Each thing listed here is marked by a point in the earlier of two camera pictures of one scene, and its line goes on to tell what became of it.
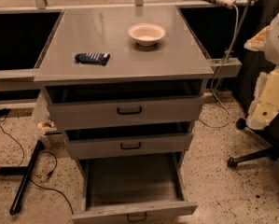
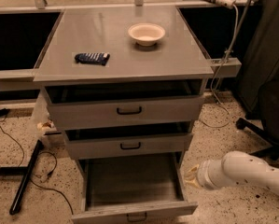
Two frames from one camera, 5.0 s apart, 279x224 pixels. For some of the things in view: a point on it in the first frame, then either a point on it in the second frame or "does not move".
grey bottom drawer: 132,188 does not move
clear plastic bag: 44,124 does not move
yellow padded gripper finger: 258,42 → 193,182
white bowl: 146,34 does not move
